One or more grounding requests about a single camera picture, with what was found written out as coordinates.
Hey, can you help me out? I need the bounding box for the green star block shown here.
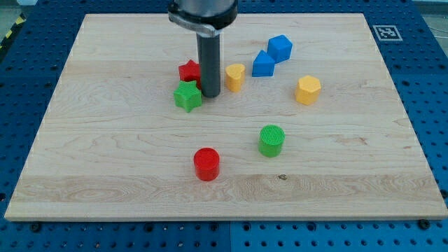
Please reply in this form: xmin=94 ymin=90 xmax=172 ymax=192
xmin=174 ymin=80 xmax=202 ymax=113

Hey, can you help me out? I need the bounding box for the red star block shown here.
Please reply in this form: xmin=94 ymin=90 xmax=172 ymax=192
xmin=178 ymin=59 xmax=202 ymax=90

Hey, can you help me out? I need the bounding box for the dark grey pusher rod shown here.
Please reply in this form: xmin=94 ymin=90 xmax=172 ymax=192
xmin=197 ymin=34 xmax=221 ymax=98

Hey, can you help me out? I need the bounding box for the light wooden board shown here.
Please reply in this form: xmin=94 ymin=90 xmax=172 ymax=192
xmin=5 ymin=13 xmax=447 ymax=221

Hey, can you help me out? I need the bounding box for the white fiducial marker tag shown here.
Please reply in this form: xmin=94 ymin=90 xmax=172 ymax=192
xmin=373 ymin=24 xmax=403 ymax=41

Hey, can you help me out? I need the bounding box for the green cylinder block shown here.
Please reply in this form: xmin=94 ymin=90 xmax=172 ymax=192
xmin=258 ymin=125 xmax=285 ymax=158

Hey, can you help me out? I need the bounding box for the blue cube block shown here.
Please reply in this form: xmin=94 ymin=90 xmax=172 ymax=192
xmin=267 ymin=34 xmax=293 ymax=63

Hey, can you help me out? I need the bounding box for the yellow hexagon block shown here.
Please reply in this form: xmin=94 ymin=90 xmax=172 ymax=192
xmin=295 ymin=75 xmax=321 ymax=105

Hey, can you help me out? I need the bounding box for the yellow heart block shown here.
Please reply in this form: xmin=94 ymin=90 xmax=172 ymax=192
xmin=225 ymin=64 xmax=246 ymax=92

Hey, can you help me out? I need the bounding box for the blue triangle block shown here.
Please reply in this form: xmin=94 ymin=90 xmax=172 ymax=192
xmin=252 ymin=50 xmax=275 ymax=77

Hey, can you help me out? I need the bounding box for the red cylinder block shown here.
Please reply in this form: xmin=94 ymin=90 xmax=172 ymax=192
xmin=193 ymin=148 xmax=220 ymax=181

